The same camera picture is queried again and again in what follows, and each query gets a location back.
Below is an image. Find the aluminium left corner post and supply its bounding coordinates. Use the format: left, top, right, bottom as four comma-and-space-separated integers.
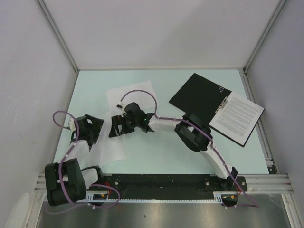
35, 0, 79, 73

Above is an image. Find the aluminium right side rail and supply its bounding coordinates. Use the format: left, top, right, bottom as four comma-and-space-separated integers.
239, 69, 278, 174

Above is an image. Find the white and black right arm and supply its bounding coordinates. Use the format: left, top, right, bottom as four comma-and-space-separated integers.
109, 113, 238, 190

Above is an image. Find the printed text paper sheet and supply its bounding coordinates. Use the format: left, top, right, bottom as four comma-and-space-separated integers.
209, 92, 264, 147

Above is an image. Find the red and black file folder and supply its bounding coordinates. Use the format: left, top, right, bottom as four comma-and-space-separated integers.
169, 73, 234, 129

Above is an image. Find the aluminium front frame rail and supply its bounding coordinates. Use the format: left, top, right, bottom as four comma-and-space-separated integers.
34, 173, 292, 193

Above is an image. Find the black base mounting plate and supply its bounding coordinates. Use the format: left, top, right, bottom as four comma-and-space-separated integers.
101, 174, 247, 200

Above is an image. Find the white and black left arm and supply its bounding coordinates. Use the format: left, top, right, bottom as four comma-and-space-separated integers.
45, 114, 105, 207

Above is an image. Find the aluminium right corner post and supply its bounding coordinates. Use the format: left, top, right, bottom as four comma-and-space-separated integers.
243, 0, 288, 72

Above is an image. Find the light blue slotted cable duct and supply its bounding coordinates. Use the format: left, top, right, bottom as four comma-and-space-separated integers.
44, 191, 224, 203

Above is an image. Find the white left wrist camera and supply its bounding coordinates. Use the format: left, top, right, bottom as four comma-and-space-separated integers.
68, 118, 76, 131

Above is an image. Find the white paper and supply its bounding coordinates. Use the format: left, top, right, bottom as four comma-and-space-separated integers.
106, 81, 156, 116
96, 112, 126, 165

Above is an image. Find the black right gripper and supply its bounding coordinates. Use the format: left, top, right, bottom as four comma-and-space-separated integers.
109, 115, 139, 139

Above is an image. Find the aluminium corner post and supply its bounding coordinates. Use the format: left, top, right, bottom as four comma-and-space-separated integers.
35, 0, 79, 73
243, 0, 288, 72

